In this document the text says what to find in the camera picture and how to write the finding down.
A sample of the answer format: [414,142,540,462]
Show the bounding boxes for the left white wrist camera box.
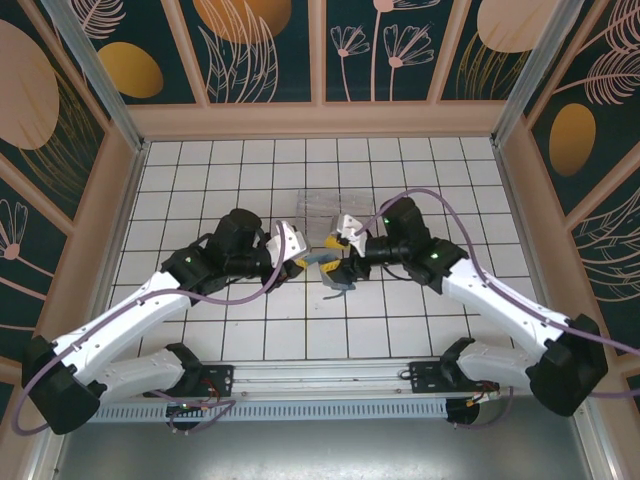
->
[267,219,312,264]

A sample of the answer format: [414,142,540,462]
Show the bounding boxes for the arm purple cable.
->
[10,234,294,437]
[355,187,640,431]

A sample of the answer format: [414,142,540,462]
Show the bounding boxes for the grey metal sheet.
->
[49,394,596,480]

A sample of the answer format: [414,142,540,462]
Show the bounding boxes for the teal card holder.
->
[304,251,357,302]

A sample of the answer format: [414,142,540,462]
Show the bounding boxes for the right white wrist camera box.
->
[333,213,370,257]

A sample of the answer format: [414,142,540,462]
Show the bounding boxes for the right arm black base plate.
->
[408,360,501,396]

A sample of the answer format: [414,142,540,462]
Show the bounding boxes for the clear acrylic tray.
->
[294,188,375,247]

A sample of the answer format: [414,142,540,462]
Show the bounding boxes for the slotted grey cable duct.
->
[69,398,449,422]

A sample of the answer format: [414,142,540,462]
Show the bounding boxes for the aluminium corner post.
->
[490,0,579,147]
[39,0,150,152]

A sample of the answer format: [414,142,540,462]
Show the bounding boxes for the aluminium mounting rail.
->
[47,352,599,401]

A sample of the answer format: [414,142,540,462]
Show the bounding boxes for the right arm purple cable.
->
[355,187,640,431]

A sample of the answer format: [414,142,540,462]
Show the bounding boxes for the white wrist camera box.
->
[333,213,370,257]
[267,219,312,264]

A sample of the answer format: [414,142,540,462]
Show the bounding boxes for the small green controller board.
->
[166,401,214,419]

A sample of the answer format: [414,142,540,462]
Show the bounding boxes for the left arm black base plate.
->
[143,364,236,399]

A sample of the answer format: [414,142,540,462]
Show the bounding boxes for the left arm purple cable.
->
[10,234,294,437]

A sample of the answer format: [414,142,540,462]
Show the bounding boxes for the aluminium table edge strip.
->
[492,143,571,354]
[79,142,151,364]

